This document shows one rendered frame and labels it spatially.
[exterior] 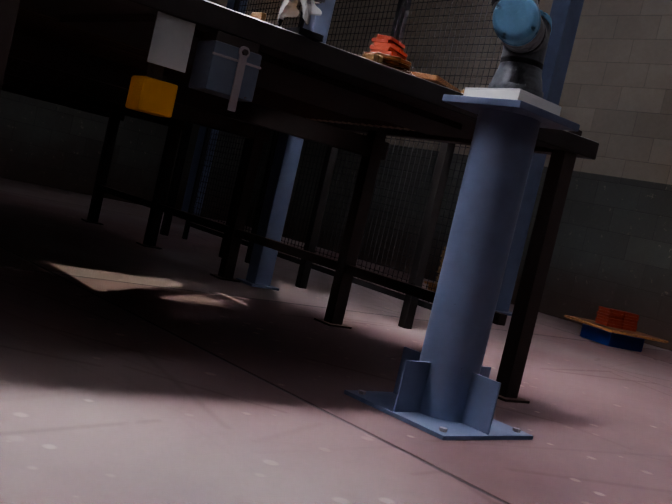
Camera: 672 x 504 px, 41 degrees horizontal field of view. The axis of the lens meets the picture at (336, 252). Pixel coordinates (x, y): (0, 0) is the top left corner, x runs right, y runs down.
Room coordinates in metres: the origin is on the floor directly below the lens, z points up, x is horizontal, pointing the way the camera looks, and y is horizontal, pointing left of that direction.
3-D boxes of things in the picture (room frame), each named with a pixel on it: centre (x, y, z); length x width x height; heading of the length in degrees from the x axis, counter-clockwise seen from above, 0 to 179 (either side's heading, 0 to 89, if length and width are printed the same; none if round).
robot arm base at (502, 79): (2.47, -0.38, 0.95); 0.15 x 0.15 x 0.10
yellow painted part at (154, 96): (2.15, 0.51, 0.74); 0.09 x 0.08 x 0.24; 126
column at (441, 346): (2.47, -0.38, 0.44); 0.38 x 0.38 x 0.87; 42
